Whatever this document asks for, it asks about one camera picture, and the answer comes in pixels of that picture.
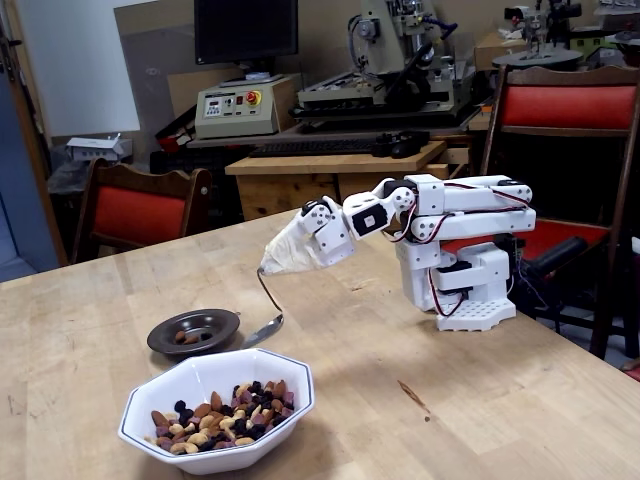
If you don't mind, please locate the tall wooden chair red padding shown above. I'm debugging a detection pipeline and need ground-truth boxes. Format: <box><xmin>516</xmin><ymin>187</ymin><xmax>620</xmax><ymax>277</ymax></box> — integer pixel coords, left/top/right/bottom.
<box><xmin>469</xmin><ymin>63</ymin><xmax>640</xmax><ymax>361</ymax></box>

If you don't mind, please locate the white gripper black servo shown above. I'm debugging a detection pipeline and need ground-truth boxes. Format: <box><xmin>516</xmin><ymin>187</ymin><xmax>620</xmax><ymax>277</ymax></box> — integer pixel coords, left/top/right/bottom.
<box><xmin>298</xmin><ymin>195</ymin><xmax>357</xmax><ymax>270</ymax></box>

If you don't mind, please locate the black and red tray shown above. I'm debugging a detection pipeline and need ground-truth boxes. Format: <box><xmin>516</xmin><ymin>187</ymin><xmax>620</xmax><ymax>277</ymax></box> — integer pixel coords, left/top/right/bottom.
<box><xmin>154</xmin><ymin>107</ymin><xmax>197</xmax><ymax>151</ymax></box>

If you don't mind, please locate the black computer monitor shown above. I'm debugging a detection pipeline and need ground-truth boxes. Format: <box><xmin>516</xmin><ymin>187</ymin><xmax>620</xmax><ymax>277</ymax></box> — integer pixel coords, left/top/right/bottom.
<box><xmin>193</xmin><ymin>0</ymin><xmax>300</xmax><ymax>74</ymax></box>

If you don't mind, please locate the bent metal spoon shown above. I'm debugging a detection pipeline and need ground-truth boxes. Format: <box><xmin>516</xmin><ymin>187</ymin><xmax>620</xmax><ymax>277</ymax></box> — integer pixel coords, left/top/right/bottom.
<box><xmin>239</xmin><ymin>267</ymin><xmax>285</xmax><ymax>350</ymax></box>

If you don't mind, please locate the black plastic crate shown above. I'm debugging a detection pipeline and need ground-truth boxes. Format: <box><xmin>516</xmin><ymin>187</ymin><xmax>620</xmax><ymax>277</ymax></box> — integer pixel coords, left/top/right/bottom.
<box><xmin>149</xmin><ymin>147</ymin><xmax>236</xmax><ymax>176</ymax></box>

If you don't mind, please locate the clear plastic bag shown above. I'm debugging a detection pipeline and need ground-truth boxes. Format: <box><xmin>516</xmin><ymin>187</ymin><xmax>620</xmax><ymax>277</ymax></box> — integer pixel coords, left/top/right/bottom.
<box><xmin>47</xmin><ymin>159</ymin><xmax>94</xmax><ymax>196</ymax></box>

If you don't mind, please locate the small dark brown dish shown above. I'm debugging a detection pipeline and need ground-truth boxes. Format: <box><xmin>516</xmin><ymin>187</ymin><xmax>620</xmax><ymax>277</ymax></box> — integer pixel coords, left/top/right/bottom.
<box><xmin>146</xmin><ymin>309</ymin><xmax>242</xmax><ymax>359</ymax></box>

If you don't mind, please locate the black cylinder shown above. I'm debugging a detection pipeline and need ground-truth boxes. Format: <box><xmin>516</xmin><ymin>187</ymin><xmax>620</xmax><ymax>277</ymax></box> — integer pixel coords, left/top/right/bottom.
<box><xmin>529</xmin><ymin>236</ymin><xmax>589</xmax><ymax>279</ymax></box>

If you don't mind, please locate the round black turntable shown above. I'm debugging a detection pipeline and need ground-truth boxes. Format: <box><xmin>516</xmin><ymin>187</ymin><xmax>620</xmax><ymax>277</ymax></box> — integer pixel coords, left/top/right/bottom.
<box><xmin>491</xmin><ymin>47</ymin><xmax>585</xmax><ymax>69</ymax></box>

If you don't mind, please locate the thin dangling wire bundle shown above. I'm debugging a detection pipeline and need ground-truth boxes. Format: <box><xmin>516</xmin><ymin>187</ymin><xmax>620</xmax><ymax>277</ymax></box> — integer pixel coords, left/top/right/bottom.
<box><xmin>509</xmin><ymin>257</ymin><xmax>551</xmax><ymax>311</ymax></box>

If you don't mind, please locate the low wooden chair red padding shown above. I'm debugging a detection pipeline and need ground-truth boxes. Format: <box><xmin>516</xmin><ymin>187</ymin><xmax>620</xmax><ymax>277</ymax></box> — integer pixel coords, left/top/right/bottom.
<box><xmin>69</xmin><ymin>157</ymin><xmax>214</xmax><ymax>266</ymax></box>

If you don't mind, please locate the beige control box red button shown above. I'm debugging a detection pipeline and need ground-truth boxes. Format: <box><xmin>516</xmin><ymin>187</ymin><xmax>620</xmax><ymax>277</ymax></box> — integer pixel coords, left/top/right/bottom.
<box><xmin>194</xmin><ymin>74</ymin><xmax>296</xmax><ymax>140</ymax></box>

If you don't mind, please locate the small scooped nut portion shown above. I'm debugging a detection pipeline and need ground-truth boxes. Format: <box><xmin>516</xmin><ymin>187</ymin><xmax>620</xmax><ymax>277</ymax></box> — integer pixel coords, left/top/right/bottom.
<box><xmin>173</xmin><ymin>329</ymin><xmax>213</xmax><ymax>345</ymax></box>

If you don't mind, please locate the small metal mechanism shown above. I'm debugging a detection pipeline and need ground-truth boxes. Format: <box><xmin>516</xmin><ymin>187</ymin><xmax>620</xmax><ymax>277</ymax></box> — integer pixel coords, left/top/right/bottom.
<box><xmin>503</xmin><ymin>3</ymin><xmax>549</xmax><ymax>54</ymax></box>

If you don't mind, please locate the grey flat panel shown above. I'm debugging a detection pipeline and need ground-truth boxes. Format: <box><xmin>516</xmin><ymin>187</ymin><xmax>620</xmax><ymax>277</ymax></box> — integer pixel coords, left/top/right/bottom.
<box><xmin>122</xmin><ymin>24</ymin><xmax>197</xmax><ymax>166</ymax></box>

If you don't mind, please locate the white board panel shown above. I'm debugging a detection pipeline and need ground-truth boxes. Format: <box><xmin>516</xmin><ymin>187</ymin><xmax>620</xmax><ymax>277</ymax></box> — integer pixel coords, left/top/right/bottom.
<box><xmin>19</xmin><ymin>0</ymin><xmax>141</xmax><ymax>137</ymax></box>

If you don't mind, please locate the wooden workbench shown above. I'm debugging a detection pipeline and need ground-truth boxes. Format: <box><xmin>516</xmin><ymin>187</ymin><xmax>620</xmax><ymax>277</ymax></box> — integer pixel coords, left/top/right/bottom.
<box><xmin>224</xmin><ymin>139</ymin><xmax>451</xmax><ymax>224</ymax></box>

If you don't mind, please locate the white robot arm with base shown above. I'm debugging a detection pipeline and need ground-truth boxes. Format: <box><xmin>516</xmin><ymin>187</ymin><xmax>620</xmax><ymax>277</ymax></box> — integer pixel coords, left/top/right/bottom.
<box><xmin>342</xmin><ymin>174</ymin><xmax>537</xmax><ymax>333</ymax></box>

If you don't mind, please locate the mixed nuts and dried fruit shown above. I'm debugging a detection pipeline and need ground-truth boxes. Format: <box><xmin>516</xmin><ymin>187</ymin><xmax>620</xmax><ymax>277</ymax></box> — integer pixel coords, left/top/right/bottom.
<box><xmin>143</xmin><ymin>379</ymin><xmax>297</xmax><ymax>455</ymax></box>

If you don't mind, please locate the white model house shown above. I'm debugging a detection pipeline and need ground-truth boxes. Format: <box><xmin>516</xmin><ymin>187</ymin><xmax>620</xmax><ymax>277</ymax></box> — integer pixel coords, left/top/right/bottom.
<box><xmin>66</xmin><ymin>133</ymin><xmax>134</xmax><ymax>164</ymax></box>

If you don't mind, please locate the white octagonal bowl blue rim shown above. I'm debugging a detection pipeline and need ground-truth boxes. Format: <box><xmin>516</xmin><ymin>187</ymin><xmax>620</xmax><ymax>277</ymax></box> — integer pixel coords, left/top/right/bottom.
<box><xmin>117</xmin><ymin>348</ymin><xmax>316</xmax><ymax>475</ymax></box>

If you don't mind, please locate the black computer keyboard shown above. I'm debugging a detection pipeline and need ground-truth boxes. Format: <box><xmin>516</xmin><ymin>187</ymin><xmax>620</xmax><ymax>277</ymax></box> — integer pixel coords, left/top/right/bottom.
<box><xmin>248</xmin><ymin>138</ymin><xmax>389</xmax><ymax>159</ymax></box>

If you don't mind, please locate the beige masking tape wrap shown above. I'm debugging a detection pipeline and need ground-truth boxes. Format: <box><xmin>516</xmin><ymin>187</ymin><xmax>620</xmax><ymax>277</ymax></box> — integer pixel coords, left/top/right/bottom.
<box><xmin>257</xmin><ymin>219</ymin><xmax>321</xmax><ymax>277</ymax></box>

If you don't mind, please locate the dark metal door handle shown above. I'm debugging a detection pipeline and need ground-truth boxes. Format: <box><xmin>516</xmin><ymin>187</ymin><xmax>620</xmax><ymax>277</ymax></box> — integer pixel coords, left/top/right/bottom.
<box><xmin>0</xmin><ymin>29</ymin><xmax>24</xmax><ymax>84</ymax></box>

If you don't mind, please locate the brown cardboard box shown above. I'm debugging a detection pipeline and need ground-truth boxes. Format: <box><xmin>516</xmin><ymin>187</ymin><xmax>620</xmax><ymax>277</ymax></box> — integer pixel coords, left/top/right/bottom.
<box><xmin>473</xmin><ymin>30</ymin><xmax>531</xmax><ymax>71</ymax></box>

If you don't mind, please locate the green box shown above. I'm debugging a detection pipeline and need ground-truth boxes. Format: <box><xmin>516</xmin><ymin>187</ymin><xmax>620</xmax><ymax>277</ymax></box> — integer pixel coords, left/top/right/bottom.
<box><xmin>569</xmin><ymin>29</ymin><xmax>621</xmax><ymax>64</ymax></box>

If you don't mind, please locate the black handheld device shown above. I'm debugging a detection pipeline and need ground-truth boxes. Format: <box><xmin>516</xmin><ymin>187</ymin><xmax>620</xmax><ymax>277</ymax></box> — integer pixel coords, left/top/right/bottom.
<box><xmin>374</xmin><ymin>129</ymin><xmax>431</xmax><ymax>160</ymax></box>

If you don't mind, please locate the beige benchtop milling machine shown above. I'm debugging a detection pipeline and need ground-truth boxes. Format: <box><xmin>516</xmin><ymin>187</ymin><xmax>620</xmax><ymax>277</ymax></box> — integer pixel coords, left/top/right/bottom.
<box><xmin>290</xmin><ymin>0</ymin><xmax>482</xmax><ymax>134</ymax></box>

